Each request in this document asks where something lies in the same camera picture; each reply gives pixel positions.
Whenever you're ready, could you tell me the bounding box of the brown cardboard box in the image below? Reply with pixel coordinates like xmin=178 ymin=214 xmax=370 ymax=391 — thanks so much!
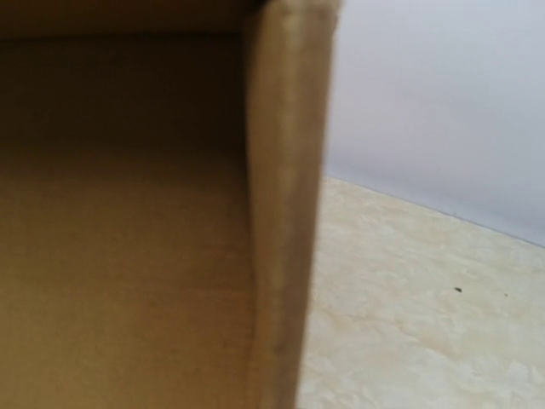
xmin=1 ymin=1 xmax=340 ymax=408

